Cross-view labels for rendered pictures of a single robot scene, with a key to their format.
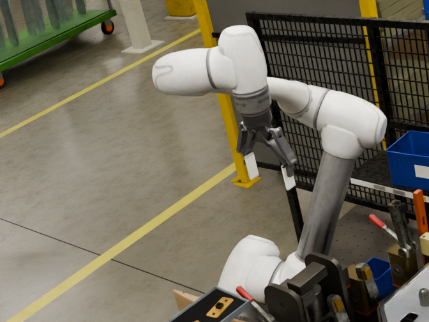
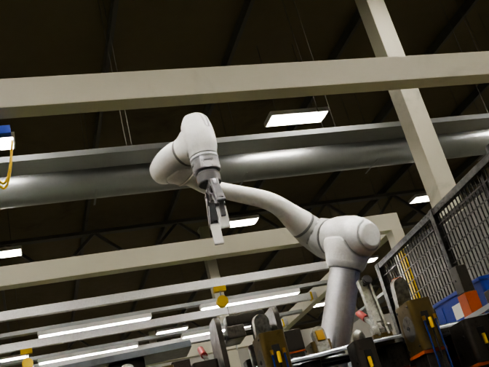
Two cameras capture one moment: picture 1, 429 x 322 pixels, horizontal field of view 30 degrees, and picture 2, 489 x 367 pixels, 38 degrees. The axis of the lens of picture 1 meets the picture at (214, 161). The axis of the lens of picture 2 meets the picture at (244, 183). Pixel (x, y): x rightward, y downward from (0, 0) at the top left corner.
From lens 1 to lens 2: 191 cm
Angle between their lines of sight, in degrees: 51
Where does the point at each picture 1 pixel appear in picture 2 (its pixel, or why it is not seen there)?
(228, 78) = (182, 146)
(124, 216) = not seen: outside the picture
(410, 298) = not seen: hidden behind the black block
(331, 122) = (326, 234)
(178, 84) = (157, 164)
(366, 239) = not seen: outside the picture
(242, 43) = (189, 117)
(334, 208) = (336, 320)
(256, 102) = (199, 160)
